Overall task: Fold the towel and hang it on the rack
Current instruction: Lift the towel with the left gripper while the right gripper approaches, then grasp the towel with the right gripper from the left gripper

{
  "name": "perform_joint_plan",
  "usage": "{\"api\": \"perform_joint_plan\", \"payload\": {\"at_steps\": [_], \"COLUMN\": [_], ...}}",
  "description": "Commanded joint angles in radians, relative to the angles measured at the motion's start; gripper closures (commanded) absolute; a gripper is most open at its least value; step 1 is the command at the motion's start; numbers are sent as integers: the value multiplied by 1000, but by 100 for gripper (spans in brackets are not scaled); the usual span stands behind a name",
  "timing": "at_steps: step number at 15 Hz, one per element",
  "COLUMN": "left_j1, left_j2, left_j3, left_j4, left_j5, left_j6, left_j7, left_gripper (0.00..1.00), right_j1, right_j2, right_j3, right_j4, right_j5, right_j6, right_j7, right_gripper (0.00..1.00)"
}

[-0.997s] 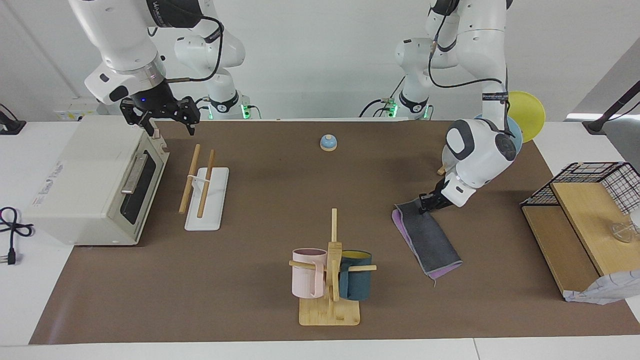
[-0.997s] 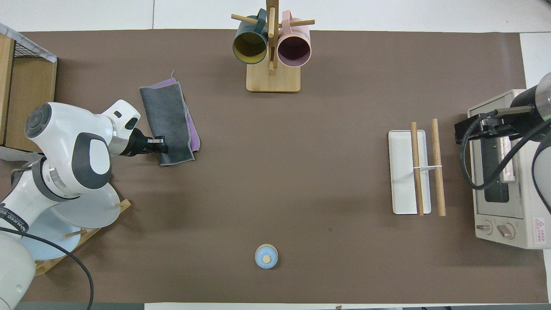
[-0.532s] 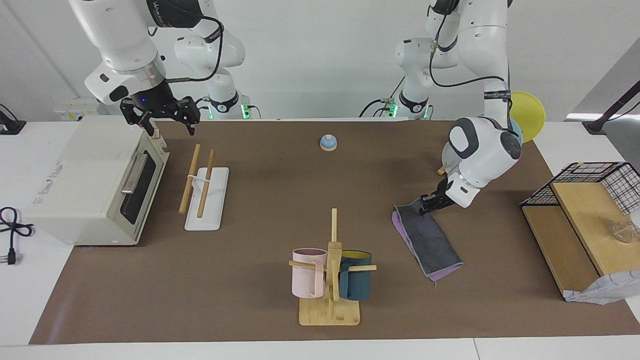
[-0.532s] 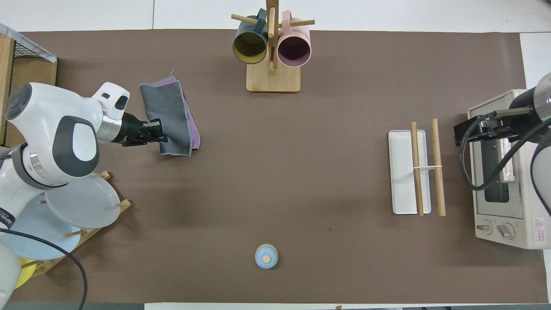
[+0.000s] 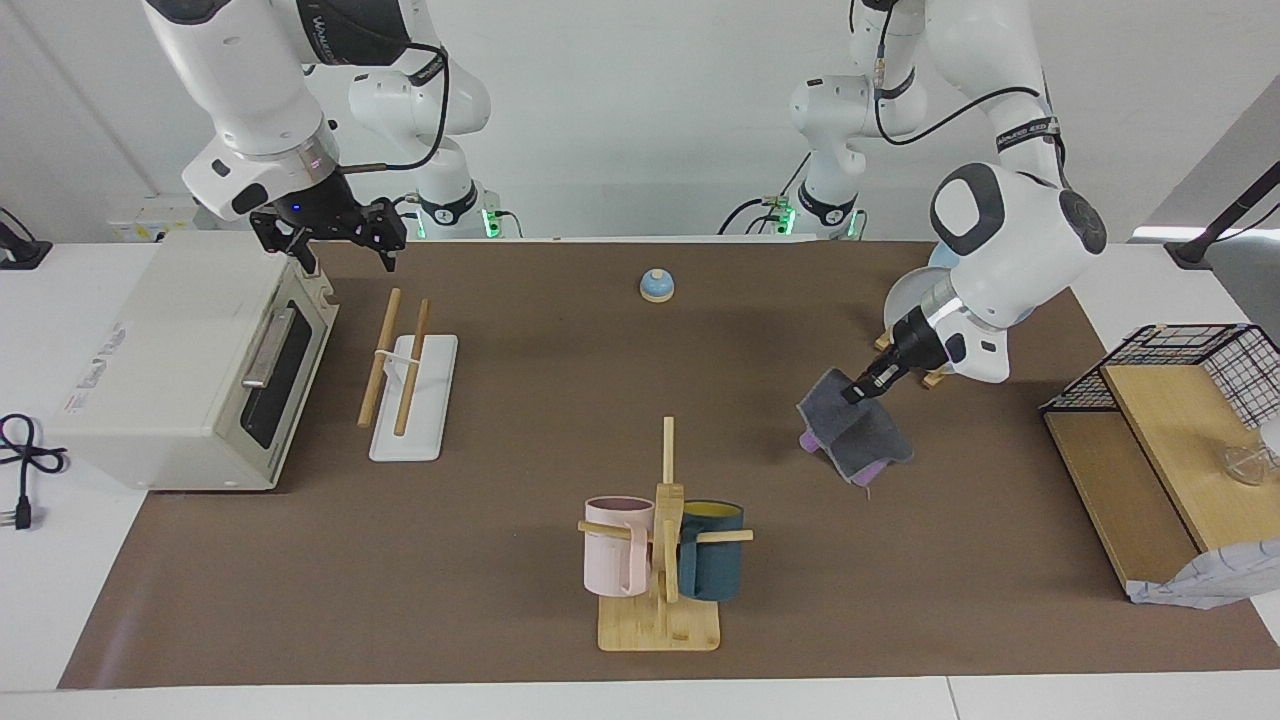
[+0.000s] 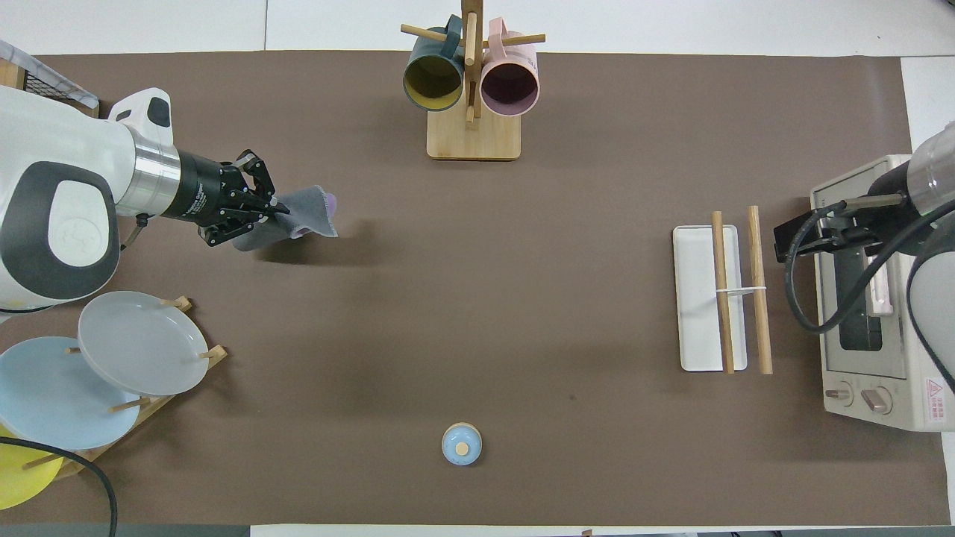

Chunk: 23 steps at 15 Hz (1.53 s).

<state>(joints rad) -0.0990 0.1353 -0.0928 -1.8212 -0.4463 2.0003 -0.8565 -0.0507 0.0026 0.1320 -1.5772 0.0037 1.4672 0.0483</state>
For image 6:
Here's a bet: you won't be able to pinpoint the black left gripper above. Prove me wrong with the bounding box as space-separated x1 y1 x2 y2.
160 149 290 248

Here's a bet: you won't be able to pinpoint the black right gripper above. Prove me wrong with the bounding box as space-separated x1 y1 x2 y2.
774 160 930 263

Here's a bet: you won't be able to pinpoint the purple and grey towel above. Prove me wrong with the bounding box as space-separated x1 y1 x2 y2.
231 185 339 252

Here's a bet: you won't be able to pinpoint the white towel rack wooden bars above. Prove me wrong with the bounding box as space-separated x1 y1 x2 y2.
672 206 774 375

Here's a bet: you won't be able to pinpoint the wooden plate rack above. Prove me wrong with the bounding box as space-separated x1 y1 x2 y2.
22 296 228 482

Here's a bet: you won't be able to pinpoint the beige toaster oven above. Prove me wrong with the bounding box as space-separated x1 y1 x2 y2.
810 154 955 432

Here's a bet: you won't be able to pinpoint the grey plate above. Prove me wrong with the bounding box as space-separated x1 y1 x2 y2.
78 291 210 397

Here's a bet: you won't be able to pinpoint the dark teal mug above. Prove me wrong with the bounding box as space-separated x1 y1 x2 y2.
403 15 467 113

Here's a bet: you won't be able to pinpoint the wooden mug tree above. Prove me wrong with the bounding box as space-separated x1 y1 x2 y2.
401 0 547 161

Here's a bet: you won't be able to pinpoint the brown table mat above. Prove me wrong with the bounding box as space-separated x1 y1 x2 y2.
0 51 952 527

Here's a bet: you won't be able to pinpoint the light blue plate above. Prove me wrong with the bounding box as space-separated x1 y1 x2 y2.
0 336 143 451

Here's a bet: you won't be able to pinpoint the pink mug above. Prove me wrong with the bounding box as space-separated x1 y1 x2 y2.
480 18 540 118

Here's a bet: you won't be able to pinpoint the yellow plate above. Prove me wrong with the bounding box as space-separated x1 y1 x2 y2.
0 421 66 512

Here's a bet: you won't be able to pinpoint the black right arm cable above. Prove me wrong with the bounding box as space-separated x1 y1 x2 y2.
783 192 955 374

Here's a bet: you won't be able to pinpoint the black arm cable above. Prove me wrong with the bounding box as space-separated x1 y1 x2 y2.
0 436 119 537
783 192 955 374

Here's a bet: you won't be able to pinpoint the black wire basket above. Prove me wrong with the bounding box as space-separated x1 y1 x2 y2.
19 69 60 99

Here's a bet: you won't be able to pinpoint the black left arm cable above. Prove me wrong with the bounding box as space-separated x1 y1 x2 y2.
0 436 119 537

